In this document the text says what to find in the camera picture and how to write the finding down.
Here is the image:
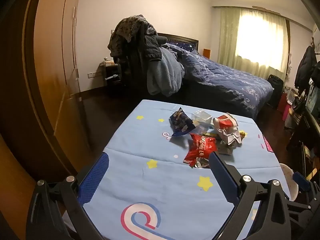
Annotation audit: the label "dark wooden bed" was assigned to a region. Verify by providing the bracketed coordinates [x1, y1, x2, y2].
[157, 33, 274, 122]

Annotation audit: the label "pink storage bin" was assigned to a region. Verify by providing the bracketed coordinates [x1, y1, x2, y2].
[282, 104, 292, 122]

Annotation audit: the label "light blue fleece blanket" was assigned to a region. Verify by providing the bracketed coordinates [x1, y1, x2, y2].
[147, 47, 186, 97]

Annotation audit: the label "light blue printed tablecloth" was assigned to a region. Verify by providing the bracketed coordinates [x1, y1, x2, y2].
[61, 99, 292, 240]

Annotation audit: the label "dark blue snack packet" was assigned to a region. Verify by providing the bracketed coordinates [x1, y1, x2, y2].
[169, 107, 196, 137]

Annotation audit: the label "black suitcase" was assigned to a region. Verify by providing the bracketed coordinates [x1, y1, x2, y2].
[267, 74, 284, 109]

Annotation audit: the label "dark blue patterned quilt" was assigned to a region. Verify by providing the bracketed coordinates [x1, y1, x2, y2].
[160, 42, 274, 120]

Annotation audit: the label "red snack packet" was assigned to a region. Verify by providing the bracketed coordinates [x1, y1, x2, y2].
[183, 133, 218, 168]

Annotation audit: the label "wooden wardrobe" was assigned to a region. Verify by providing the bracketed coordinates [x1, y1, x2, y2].
[0, 0, 85, 178]

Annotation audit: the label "hanging dark coats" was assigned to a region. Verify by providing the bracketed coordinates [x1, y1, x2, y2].
[294, 45, 320, 90]

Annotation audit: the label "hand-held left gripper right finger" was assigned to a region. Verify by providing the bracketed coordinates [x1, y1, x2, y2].
[209, 152, 292, 240]

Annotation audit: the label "red and white paper carton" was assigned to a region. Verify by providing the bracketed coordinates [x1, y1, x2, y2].
[212, 113, 243, 147]

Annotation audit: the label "dark desk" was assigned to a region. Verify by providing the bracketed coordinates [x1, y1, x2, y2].
[287, 110, 320, 180]

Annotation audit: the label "clear plastic wrapper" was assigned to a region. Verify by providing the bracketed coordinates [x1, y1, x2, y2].
[191, 110, 213, 131]

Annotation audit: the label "grey wrapper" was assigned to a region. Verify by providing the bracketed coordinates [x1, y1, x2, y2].
[217, 142, 235, 155]

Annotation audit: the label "dark nightstand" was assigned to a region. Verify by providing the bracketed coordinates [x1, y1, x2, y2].
[99, 61, 123, 84]

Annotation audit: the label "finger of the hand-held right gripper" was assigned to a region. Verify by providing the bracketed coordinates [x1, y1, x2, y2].
[286, 171, 320, 230]

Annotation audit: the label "pale green curtain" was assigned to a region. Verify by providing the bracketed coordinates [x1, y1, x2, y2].
[217, 6, 290, 73]

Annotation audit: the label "black chair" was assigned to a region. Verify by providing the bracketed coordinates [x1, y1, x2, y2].
[114, 27, 150, 93]

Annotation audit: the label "grey patterned garment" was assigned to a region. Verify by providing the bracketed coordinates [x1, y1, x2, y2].
[107, 14, 158, 57]

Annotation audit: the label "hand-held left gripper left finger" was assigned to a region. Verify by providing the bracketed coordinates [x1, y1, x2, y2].
[26, 152, 110, 240]

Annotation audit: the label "black puffer jacket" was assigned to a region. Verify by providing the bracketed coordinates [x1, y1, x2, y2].
[142, 34, 162, 62]

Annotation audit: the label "white speckled bowl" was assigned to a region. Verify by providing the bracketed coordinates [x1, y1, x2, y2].
[279, 164, 299, 202]

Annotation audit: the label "red box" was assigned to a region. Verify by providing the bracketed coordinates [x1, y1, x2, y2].
[277, 92, 288, 110]

